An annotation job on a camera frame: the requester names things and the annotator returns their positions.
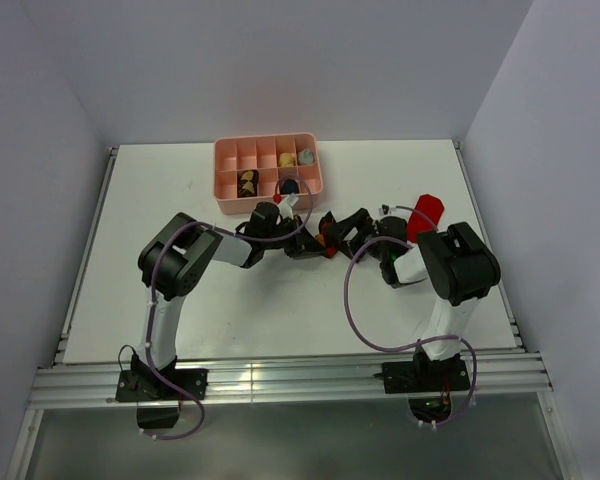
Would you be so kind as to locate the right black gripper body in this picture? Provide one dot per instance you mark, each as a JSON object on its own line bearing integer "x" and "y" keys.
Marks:
{"x": 366, "y": 226}

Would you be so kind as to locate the red orange argyle sock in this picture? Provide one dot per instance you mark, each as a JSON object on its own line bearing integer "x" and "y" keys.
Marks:
{"x": 326, "y": 237}

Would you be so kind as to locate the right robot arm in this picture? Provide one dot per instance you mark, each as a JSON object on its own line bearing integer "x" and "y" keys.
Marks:
{"x": 458, "y": 264}

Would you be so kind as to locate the yellow rolled sock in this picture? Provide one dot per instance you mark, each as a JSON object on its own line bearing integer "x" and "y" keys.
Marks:
{"x": 286, "y": 159}

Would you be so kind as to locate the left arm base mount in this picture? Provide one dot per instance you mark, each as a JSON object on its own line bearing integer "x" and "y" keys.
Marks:
{"x": 158, "y": 406}

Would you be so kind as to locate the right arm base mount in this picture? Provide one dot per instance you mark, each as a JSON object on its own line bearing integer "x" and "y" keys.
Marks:
{"x": 419, "y": 376}

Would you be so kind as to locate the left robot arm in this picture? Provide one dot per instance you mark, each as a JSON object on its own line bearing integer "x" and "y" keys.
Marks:
{"x": 173, "y": 263}

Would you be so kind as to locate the grey rolled sock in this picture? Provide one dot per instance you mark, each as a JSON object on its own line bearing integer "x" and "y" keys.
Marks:
{"x": 306, "y": 157}

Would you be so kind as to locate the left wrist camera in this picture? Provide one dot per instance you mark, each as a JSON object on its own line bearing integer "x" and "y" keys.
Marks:
{"x": 286, "y": 204}

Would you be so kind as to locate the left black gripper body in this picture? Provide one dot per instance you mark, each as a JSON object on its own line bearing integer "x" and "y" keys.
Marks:
{"x": 293, "y": 244}

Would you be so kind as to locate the aluminium front rail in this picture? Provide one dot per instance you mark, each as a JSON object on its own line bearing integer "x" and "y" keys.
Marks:
{"x": 281, "y": 380}

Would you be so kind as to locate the dark navy rolled sock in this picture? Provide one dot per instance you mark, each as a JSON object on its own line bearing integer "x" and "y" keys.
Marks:
{"x": 289, "y": 186}

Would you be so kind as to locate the red christmas sock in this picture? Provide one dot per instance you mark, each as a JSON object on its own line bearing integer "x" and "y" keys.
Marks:
{"x": 425, "y": 216}

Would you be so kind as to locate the pink divided organizer box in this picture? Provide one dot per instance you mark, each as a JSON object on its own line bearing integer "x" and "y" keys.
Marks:
{"x": 261, "y": 152}

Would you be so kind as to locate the brown yellow argyle sock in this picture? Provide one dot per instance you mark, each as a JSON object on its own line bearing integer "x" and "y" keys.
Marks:
{"x": 247, "y": 184}

